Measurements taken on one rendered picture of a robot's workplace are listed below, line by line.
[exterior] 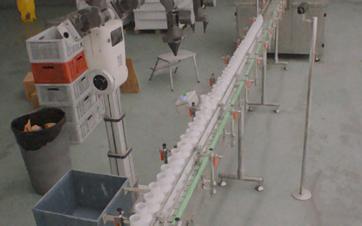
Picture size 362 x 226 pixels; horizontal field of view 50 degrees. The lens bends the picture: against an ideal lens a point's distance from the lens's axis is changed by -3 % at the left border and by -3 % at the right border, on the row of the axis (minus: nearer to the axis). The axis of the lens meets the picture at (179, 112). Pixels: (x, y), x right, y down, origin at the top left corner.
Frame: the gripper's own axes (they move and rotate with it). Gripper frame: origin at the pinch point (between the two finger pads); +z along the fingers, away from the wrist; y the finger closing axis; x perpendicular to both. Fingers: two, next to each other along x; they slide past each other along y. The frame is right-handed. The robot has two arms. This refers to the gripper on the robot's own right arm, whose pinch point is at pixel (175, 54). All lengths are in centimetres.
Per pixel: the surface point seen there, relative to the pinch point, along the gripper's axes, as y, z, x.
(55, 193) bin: -44, 48, -54
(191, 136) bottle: 15.1, 26.0, -32.1
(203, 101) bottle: 13.3, 22.2, -3.4
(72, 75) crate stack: -158, 65, 143
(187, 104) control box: 0.6, 30.4, 10.3
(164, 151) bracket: 3.6, 31.9, -36.3
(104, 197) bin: -28, 58, -40
